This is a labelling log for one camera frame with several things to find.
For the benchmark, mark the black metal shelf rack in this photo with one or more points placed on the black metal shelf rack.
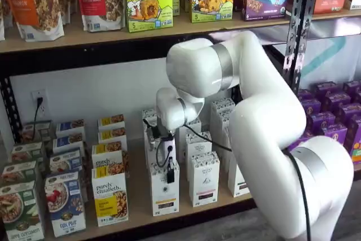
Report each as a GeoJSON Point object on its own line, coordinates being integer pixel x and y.
{"type": "Point", "coordinates": [306, 4]}
{"type": "Point", "coordinates": [84, 63]}

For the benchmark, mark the wooden shelf board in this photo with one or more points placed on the wooden shelf board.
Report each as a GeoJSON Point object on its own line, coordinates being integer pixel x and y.
{"type": "Point", "coordinates": [138, 173]}
{"type": "Point", "coordinates": [338, 14]}
{"type": "Point", "coordinates": [357, 167]}
{"type": "Point", "coordinates": [84, 40]}

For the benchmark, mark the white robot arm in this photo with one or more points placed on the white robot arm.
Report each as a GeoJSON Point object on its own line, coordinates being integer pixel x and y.
{"type": "Point", "coordinates": [268, 111]}

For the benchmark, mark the purple Annie's box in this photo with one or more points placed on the purple Annie's box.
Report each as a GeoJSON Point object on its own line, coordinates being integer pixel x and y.
{"type": "Point", "coordinates": [320, 121]}
{"type": "Point", "coordinates": [352, 86]}
{"type": "Point", "coordinates": [304, 94]}
{"type": "Point", "coordinates": [338, 101]}
{"type": "Point", "coordinates": [325, 88]}
{"type": "Point", "coordinates": [358, 96]}
{"type": "Point", "coordinates": [310, 106]}
{"type": "Point", "coordinates": [354, 131]}
{"type": "Point", "coordinates": [351, 112]}
{"type": "Point", "coordinates": [335, 132]}

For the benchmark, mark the green apple cinnamon cereal box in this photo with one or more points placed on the green apple cinnamon cereal box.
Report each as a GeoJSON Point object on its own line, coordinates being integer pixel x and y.
{"type": "Point", "coordinates": [26, 152]}
{"type": "Point", "coordinates": [19, 171]}
{"type": "Point", "coordinates": [36, 131]}
{"type": "Point", "coordinates": [19, 212]}

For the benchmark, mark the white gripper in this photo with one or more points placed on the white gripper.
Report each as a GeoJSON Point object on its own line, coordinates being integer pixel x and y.
{"type": "Point", "coordinates": [172, 142]}

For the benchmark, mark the white box dark strip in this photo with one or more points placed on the white box dark strip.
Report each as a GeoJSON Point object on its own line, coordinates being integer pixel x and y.
{"type": "Point", "coordinates": [235, 176]}
{"type": "Point", "coordinates": [225, 139]}
{"type": "Point", "coordinates": [222, 105]}
{"type": "Point", "coordinates": [224, 119]}

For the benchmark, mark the white backdrop sheet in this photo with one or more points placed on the white backdrop sheet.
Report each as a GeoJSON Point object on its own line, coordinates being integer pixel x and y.
{"type": "Point", "coordinates": [338, 63]}

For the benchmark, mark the purely elizabeth yellow box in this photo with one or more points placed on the purely elizabeth yellow box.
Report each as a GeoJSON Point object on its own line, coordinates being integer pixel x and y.
{"type": "Point", "coordinates": [111, 121]}
{"type": "Point", "coordinates": [110, 196]}
{"type": "Point", "coordinates": [108, 157]}
{"type": "Point", "coordinates": [112, 136]}

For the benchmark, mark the white wall outlet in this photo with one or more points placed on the white wall outlet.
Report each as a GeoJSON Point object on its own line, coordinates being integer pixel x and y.
{"type": "Point", "coordinates": [43, 111]}

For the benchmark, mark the granola bag red label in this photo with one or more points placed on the granola bag red label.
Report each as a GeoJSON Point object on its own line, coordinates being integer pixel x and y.
{"type": "Point", "coordinates": [98, 1]}

